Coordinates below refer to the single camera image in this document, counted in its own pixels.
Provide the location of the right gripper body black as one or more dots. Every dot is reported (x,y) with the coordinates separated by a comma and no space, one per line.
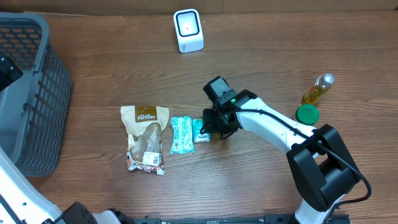
(216,124)

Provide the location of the small teal white box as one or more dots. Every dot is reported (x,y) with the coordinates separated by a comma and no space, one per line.
(198,137)

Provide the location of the teal white pouch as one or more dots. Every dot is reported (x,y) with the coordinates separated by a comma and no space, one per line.
(183,135)

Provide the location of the brown snack packet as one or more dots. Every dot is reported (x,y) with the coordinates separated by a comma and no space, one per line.
(144,125)

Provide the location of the green lid jar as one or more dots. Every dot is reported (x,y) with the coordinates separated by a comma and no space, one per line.
(307,114)

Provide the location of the yellow dish soap bottle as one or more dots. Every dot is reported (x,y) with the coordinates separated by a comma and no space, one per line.
(318,89)

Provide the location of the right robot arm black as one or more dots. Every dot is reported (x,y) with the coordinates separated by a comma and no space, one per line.
(321,165)

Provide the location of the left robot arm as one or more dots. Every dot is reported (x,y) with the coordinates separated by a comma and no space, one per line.
(20,201)

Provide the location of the white barcode scanner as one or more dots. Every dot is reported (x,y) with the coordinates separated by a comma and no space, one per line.
(188,30)

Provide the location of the grey plastic shopping basket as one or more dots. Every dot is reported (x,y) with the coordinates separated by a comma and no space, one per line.
(45,85)

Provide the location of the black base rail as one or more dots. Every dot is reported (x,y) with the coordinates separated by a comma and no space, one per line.
(202,221)

